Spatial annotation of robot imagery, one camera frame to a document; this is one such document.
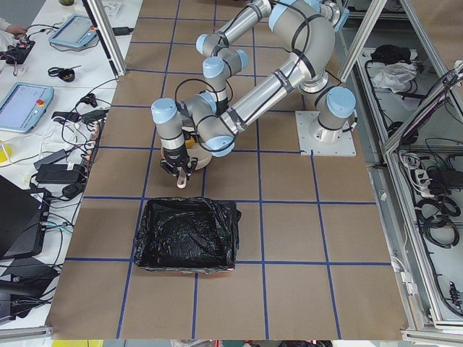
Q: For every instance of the brown bread roll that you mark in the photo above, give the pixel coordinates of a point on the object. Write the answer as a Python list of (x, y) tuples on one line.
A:
[(190, 144)]

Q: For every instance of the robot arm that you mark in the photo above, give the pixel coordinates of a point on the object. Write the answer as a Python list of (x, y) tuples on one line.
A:
[(218, 121), (306, 30)]

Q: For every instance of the black power adapter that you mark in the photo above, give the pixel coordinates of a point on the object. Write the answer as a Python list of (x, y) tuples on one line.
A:
[(60, 174)]

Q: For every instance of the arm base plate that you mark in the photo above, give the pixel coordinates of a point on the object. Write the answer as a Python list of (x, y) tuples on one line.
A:
[(315, 140)]

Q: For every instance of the blue teach pendant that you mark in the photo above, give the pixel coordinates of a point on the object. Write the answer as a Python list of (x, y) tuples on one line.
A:
[(77, 33), (24, 105)]

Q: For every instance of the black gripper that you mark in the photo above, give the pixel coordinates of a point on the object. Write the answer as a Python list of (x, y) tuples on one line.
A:
[(175, 159)]

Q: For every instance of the black laptop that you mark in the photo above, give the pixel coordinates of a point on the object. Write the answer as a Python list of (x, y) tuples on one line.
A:
[(22, 216)]

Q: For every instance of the white dustpan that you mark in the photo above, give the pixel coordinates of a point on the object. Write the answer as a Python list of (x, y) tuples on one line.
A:
[(182, 154)]

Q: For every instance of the left bin with black bag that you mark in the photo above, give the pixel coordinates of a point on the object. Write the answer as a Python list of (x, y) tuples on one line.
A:
[(188, 234)]

